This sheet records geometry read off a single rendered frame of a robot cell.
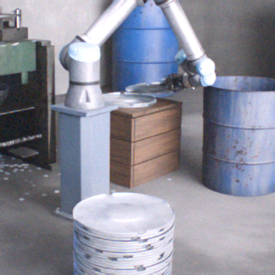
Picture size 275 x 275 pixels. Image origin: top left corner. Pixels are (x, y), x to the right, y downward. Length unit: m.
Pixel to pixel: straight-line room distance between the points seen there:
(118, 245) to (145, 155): 1.10
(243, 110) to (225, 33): 3.26
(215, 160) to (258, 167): 0.20
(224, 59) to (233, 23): 0.38
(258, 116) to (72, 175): 0.82
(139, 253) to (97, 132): 0.69
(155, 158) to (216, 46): 3.16
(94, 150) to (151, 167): 0.58
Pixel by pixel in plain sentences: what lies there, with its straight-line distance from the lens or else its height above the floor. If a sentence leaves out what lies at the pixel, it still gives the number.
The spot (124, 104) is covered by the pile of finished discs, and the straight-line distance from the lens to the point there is 2.48.
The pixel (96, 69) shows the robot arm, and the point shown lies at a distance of 1.98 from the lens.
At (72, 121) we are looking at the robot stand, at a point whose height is 0.40.
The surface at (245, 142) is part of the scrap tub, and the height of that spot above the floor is 0.26.
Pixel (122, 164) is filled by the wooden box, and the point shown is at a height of 0.11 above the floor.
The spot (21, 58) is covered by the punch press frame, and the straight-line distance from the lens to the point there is 2.54.
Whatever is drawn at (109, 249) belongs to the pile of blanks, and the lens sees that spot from 1.43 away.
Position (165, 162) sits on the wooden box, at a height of 0.07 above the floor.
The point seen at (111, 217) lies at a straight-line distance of 1.50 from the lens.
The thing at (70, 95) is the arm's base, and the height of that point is 0.50.
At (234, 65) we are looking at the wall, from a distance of 5.48.
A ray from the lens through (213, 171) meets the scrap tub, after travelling 2.43.
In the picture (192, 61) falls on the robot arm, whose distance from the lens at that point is 2.16.
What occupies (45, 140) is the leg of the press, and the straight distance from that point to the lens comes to 2.66.
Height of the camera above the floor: 0.88
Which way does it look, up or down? 12 degrees down
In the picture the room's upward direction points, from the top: straight up
